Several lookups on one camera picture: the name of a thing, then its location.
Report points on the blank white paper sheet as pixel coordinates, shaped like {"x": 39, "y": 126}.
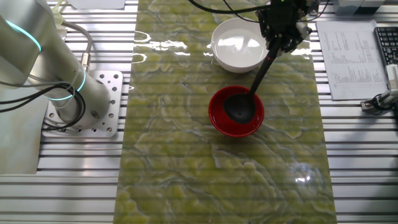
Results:
{"x": 93, "y": 3}

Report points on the silver camera clamp stand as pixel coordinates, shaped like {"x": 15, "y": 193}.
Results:
{"x": 370, "y": 105}

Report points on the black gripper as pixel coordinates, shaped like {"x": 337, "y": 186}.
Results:
{"x": 280, "y": 17}

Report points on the printed table paper sheet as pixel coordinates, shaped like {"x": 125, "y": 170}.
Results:
{"x": 351, "y": 71}

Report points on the black keyboard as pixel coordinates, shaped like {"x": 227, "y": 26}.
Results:
{"x": 388, "y": 43}

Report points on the green marble pattern mat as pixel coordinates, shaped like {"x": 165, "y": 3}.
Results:
{"x": 186, "y": 155}

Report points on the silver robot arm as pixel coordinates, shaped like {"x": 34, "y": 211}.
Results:
{"x": 28, "y": 62}

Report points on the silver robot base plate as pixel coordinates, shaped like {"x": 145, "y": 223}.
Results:
{"x": 115, "y": 93}

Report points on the small metal clamp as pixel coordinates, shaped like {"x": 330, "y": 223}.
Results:
{"x": 314, "y": 9}

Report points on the yellow fly swatter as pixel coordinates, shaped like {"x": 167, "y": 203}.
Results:
{"x": 57, "y": 17}

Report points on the red bowl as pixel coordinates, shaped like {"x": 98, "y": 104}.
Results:
{"x": 217, "y": 121}

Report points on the grey black box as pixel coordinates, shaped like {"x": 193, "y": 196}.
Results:
{"x": 357, "y": 6}

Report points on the white ceramic bowl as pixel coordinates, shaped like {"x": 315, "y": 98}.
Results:
{"x": 233, "y": 46}

